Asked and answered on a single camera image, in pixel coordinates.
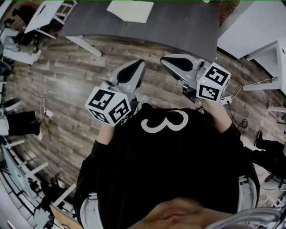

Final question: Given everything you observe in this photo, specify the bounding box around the person's left forearm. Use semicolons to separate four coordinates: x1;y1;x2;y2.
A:
97;122;118;146

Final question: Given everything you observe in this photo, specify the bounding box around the white desk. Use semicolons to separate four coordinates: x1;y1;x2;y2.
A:
217;0;286;60

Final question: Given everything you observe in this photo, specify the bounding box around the small white table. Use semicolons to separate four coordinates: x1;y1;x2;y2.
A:
24;0;65;34

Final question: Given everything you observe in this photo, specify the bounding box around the white low bench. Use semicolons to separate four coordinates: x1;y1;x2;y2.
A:
0;28;42;65

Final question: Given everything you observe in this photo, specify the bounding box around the silver head mount rim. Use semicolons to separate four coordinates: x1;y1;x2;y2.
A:
205;205;286;229

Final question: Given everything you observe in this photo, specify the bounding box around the cluttered white shelving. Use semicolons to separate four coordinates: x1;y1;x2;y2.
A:
0;138;76;229

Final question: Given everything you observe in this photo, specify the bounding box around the person's chin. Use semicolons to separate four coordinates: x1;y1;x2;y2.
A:
136;198;233;229

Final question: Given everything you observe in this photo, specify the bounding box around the grey left shoulder strap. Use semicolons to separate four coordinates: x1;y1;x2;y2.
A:
80;192;103;229

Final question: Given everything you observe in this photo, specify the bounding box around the person's right forearm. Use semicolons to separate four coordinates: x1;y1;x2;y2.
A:
201;99;233;135

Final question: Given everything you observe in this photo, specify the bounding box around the blue notebook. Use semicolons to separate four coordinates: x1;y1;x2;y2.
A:
106;0;154;24

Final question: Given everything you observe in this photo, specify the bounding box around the black shirt with white print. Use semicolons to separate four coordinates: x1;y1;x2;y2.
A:
73;102;261;226

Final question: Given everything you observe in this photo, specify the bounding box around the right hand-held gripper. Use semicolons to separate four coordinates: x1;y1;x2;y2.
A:
160;53;231;103

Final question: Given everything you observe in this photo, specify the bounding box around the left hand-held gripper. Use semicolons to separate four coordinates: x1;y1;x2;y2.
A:
84;59;146;127

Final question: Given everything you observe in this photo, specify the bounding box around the grey right shoulder strap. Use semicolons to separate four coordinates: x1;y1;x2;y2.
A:
238;175;257;212

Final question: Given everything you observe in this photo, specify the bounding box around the grey shoulder strap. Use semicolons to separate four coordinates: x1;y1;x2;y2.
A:
80;192;103;229
238;175;257;212

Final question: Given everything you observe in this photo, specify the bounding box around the white cable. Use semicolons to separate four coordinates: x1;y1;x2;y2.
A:
231;78;275;101

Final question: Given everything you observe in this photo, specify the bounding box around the grey office chair base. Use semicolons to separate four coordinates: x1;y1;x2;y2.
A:
262;174;286;191

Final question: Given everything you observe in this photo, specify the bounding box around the white table leg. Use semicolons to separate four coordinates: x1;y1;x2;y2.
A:
66;35;103;57

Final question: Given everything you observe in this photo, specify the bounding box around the white chair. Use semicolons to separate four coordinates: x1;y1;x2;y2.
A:
53;0;78;25

